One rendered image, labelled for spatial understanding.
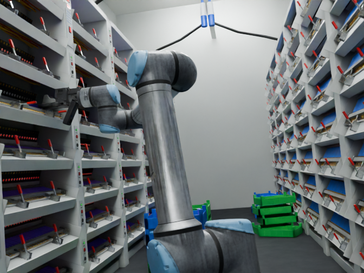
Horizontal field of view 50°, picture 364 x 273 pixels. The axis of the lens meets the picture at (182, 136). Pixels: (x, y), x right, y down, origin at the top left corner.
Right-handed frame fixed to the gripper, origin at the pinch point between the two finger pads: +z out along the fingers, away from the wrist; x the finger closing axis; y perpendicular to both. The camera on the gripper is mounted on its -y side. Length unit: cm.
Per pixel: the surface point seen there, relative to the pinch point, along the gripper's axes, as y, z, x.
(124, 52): 70, -1, -153
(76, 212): -50, -7, -13
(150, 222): -60, -41, -26
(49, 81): 10.0, -7.7, 6.9
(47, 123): -9.2, -7.3, 10.6
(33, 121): -9.5, -7.3, 22.4
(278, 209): -77, -116, -167
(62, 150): -20.1, -2.7, -12.6
